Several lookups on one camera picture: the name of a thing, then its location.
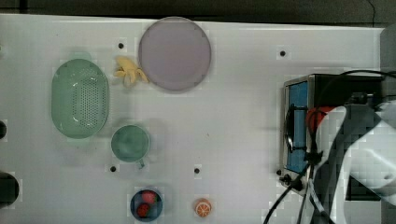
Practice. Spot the blue bowl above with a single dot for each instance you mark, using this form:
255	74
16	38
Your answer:
155	211

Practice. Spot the black toaster oven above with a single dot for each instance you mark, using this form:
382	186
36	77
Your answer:
312	91

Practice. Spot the red plush strawberry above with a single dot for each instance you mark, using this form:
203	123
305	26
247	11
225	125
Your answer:
149	196

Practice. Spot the green mug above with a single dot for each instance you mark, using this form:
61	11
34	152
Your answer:
131	143

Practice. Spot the orange slice toy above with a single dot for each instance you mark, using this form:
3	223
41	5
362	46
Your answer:
203	207

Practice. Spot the green oval colander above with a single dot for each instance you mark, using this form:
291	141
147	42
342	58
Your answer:
79	97

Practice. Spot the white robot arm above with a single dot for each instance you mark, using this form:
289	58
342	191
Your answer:
354	141

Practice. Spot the purple round plate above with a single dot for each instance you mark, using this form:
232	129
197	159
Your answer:
175	54

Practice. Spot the yellow plush banana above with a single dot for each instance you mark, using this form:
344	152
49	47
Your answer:
129	71

